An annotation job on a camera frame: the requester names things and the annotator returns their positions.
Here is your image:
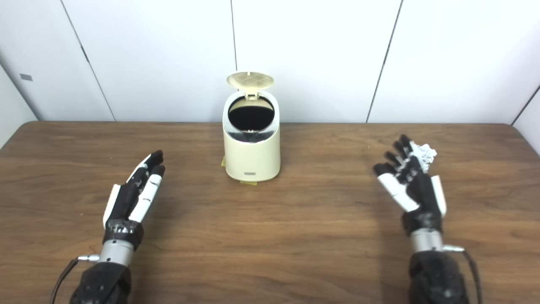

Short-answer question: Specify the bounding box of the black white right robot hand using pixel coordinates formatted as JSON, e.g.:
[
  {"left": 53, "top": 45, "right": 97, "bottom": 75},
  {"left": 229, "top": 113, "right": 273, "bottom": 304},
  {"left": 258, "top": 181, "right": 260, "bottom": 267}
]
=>
[{"left": 373, "top": 134, "right": 447, "bottom": 235}]

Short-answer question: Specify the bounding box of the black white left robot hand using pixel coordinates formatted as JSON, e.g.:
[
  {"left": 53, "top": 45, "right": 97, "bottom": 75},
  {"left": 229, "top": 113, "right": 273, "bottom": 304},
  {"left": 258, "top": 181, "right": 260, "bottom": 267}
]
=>
[{"left": 103, "top": 150, "right": 166, "bottom": 250}]

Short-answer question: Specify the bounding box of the white paper ball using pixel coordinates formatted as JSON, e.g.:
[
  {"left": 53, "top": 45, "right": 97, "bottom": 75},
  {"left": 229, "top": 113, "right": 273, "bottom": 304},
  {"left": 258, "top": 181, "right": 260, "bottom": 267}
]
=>
[{"left": 408, "top": 142, "right": 437, "bottom": 172}]

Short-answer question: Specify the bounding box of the cream-colored bin body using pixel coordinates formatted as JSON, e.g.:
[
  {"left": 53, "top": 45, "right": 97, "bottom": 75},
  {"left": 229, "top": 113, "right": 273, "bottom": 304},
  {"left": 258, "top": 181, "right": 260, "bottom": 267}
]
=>
[{"left": 222, "top": 90, "right": 281, "bottom": 183}]

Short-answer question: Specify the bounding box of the cream round bin lid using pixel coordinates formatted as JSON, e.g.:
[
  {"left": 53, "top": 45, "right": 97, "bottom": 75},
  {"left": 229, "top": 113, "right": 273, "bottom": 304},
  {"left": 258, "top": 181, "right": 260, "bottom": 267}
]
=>
[{"left": 227, "top": 72, "right": 275, "bottom": 100}]

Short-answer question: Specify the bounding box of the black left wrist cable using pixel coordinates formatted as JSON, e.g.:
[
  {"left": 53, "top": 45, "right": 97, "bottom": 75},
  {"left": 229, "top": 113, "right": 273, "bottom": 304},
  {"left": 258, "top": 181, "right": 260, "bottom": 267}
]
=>
[{"left": 49, "top": 254, "right": 100, "bottom": 304}]

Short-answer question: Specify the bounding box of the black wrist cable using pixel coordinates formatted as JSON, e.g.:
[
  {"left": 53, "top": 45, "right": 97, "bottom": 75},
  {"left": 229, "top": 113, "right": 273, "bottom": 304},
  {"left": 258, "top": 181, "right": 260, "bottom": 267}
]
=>
[
  {"left": 443, "top": 245, "right": 484, "bottom": 304},
  {"left": 49, "top": 254, "right": 100, "bottom": 304}
]

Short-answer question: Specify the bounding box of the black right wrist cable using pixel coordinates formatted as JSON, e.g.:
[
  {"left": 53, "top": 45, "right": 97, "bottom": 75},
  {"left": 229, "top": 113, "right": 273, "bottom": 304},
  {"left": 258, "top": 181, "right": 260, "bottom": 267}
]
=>
[{"left": 443, "top": 245, "right": 484, "bottom": 304}]

